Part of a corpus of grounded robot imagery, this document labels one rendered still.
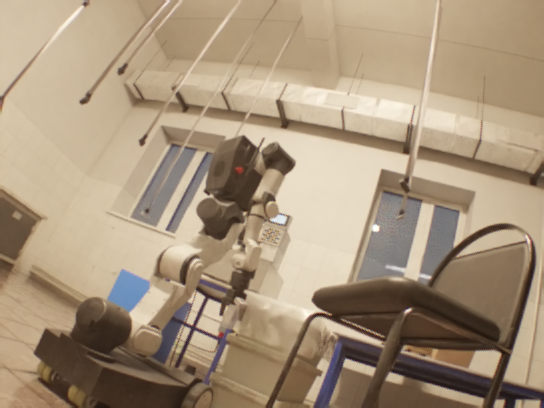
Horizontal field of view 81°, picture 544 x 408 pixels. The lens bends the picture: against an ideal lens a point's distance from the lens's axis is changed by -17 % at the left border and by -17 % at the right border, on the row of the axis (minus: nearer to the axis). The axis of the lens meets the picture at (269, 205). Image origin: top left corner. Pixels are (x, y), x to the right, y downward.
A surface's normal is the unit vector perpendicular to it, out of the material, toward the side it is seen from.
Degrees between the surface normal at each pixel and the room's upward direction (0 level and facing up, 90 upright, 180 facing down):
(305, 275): 90
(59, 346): 90
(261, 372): 96
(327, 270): 90
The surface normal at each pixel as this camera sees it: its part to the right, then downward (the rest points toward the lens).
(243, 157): 0.68, -0.05
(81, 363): -0.21, -0.47
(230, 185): 0.46, 0.31
